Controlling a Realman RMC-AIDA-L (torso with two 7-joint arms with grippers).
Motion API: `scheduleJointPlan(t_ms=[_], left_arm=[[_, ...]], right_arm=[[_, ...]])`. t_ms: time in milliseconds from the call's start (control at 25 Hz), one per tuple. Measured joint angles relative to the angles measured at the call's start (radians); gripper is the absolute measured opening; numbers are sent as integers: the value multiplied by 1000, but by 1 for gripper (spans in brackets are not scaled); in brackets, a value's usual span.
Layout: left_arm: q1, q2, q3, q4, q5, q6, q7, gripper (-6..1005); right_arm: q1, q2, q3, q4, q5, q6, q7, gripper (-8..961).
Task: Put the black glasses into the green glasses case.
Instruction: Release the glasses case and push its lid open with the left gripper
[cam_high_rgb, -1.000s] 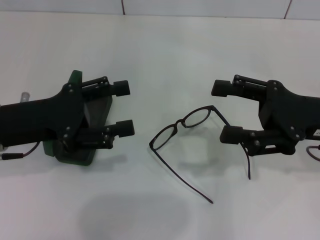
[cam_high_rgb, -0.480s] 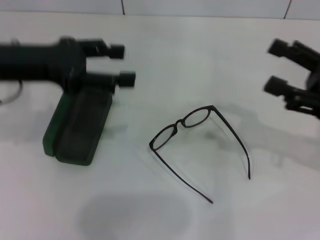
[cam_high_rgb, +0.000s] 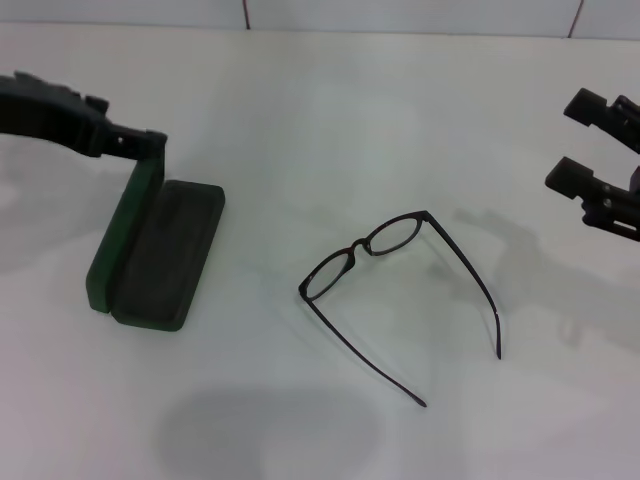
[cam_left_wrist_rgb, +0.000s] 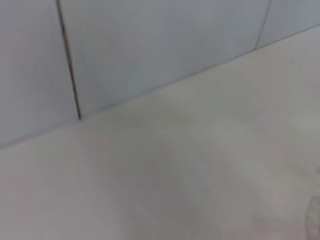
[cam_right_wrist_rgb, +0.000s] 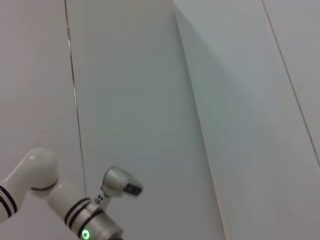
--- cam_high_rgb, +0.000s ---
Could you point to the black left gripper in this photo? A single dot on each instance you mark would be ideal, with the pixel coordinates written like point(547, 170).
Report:
point(50, 112)

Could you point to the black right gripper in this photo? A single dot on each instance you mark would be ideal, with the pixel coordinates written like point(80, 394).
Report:
point(637, 180)

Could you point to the black glasses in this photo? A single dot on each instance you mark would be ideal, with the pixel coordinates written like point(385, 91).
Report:
point(358, 244)

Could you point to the green glasses case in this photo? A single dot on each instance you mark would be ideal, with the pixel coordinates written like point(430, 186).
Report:
point(165, 260)

